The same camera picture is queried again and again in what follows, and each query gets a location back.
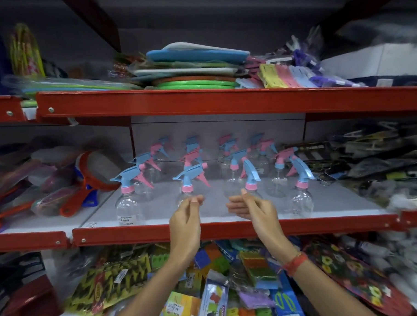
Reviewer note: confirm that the person's left hand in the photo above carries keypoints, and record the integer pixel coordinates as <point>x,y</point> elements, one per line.
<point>184,229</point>

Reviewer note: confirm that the person's right hand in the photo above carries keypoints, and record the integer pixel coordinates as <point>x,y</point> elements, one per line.
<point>261,217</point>

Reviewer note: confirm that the person's left fingers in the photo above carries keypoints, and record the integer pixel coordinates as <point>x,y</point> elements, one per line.
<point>195,201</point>

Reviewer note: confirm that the person's right thumb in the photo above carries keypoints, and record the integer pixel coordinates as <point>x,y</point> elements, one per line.
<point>246,197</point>

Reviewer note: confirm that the person's right forearm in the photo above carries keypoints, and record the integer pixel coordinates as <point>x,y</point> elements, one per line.
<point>324,292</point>

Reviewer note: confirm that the person's left forearm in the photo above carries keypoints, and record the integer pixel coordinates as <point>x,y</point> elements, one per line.
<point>155,293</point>

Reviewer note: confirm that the group of clear spray bottles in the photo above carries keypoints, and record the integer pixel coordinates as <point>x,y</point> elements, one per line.
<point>129,204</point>

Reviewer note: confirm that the long red shelf beam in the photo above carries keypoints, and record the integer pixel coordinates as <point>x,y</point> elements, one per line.
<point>226,102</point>
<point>129,234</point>

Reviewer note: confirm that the red wristband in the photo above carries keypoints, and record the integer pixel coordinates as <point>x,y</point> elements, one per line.
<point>295,263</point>

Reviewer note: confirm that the pile of colourful small packets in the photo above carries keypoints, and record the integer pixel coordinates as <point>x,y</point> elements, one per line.
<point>228,286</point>

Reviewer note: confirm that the blue plastic utensil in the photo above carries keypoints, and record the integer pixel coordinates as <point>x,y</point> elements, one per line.
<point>88,197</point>

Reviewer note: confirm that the stack of green round plates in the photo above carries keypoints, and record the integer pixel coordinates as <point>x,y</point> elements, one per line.
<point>195,83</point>

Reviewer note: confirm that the yellow black zigzag packets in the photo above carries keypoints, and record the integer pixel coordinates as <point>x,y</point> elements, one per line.
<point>107,284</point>

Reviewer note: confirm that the pastel plastic holder packs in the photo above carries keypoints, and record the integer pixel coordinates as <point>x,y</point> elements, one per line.
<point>280,75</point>

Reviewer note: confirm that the floral patterned packet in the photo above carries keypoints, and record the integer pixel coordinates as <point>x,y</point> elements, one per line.
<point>355,274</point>

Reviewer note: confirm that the pile of dark clip packets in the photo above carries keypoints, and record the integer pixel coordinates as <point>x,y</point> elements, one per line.
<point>377,162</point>

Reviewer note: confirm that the purple clips in clear bags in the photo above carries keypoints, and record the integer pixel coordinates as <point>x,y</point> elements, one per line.
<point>304,55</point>

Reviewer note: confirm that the pile of wrapped colourful strainers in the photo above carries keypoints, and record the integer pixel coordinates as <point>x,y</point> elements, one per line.
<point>26,178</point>

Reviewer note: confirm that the green lids in clear plastic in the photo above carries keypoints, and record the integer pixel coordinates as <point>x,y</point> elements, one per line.
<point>70,84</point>

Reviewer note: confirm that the white cardboard box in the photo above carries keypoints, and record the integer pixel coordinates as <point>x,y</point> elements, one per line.
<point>376,62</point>

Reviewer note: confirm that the dark red box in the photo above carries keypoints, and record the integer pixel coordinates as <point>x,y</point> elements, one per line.
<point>32,303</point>

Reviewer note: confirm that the dark red rack upright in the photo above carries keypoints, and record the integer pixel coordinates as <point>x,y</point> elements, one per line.
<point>367,2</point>
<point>95,19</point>

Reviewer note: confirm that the yellow pink wrapped packet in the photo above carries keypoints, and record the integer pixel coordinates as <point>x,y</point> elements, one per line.
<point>26,53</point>

